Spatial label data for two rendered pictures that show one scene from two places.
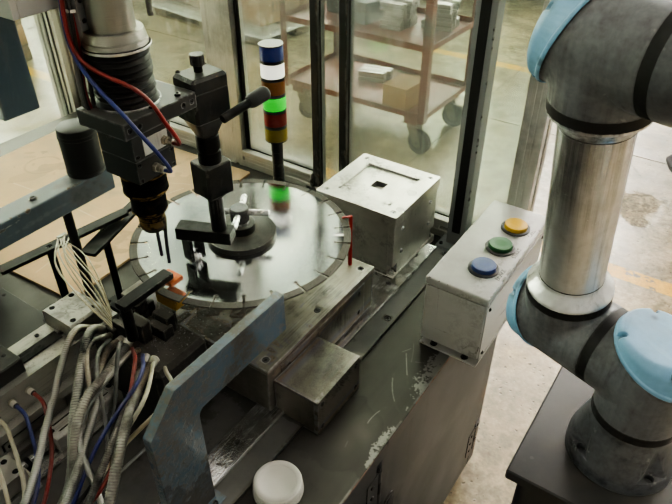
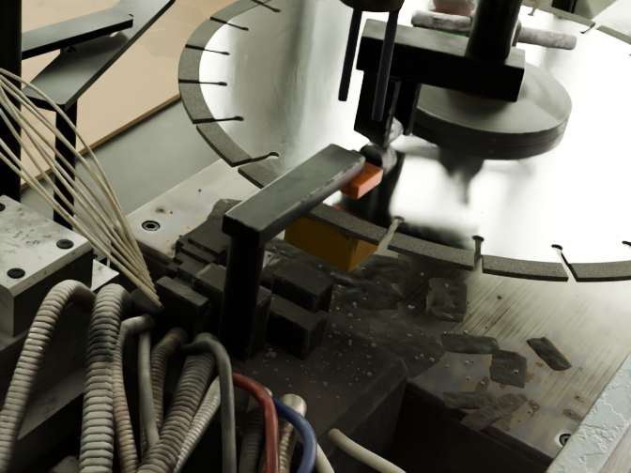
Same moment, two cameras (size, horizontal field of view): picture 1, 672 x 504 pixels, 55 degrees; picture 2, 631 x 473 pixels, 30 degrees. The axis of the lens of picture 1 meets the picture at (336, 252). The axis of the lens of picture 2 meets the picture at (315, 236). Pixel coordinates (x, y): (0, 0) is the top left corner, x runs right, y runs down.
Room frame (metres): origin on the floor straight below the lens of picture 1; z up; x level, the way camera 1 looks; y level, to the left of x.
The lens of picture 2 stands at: (0.23, 0.31, 1.26)
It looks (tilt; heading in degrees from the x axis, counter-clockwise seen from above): 34 degrees down; 353
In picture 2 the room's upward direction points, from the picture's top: 10 degrees clockwise
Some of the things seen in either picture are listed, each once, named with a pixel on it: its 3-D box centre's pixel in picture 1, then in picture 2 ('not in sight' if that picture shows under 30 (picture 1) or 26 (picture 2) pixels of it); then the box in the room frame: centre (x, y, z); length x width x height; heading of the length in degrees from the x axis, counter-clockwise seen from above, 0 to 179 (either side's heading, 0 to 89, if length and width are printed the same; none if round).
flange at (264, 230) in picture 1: (241, 228); (481, 80); (0.85, 0.15, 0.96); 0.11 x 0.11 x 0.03
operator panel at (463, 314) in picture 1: (485, 278); not in sight; (0.90, -0.27, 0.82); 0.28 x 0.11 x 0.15; 146
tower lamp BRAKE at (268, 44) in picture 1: (271, 51); not in sight; (1.15, 0.12, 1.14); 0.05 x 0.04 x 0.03; 56
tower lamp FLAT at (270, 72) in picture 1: (272, 68); not in sight; (1.15, 0.12, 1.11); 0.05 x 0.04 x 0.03; 56
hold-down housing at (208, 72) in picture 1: (206, 129); not in sight; (0.78, 0.17, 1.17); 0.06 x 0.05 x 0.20; 137
